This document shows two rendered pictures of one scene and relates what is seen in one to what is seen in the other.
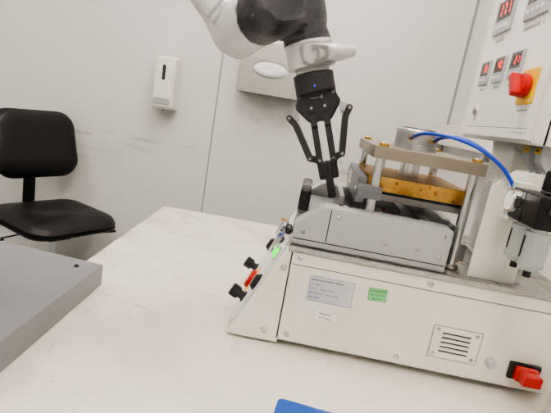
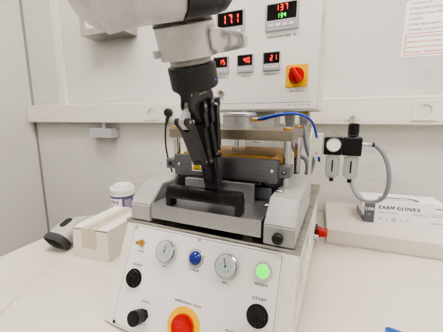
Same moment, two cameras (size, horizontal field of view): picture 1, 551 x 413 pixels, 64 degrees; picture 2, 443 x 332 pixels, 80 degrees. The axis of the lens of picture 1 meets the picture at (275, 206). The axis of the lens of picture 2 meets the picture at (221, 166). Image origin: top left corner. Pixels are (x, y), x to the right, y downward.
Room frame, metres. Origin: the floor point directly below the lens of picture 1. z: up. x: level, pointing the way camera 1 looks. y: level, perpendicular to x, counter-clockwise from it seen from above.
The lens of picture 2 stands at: (0.67, 0.36, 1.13)
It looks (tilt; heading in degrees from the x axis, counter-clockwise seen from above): 10 degrees down; 290
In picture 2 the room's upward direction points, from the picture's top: straight up
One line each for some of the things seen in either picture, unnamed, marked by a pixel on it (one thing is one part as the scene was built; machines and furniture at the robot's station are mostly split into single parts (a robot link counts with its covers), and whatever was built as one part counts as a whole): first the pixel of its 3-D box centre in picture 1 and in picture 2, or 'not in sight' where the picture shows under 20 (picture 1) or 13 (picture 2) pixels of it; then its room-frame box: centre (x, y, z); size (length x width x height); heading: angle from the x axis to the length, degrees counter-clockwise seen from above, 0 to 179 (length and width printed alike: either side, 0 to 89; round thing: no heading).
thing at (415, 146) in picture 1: (430, 166); (251, 138); (0.82, -0.27, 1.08); 0.31 x 0.24 x 0.13; 176
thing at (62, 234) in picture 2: not in sight; (79, 226); (1.37, -0.23, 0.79); 0.20 x 0.08 x 0.08; 89
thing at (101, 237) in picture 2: not in sight; (113, 230); (1.24, -0.23, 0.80); 0.19 x 0.13 x 0.09; 89
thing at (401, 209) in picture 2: not in sight; (397, 208); (0.40, -0.64, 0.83); 0.23 x 0.12 x 0.07; 3
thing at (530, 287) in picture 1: (409, 244); (242, 199); (0.84, -0.27, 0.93); 0.46 x 0.35 x 0.01; 86
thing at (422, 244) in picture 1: (365, 233); (291, 204); (0.71, -0.15, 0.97); 0.26 x 0.05 x 0.07; 86
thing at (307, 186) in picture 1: (306, 192); (203, 198); (0.85, -0.05, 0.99); 0.15 x 0.02 x 0.04; 176
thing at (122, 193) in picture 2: not in sight; (122, 203); (1.33, -0.39, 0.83); 0.09 x 0.09 x 0.15
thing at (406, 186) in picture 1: (409, 172); (242, 146); (0.83, -0.24, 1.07); 0.22 x 0.17 x 0.10; 176
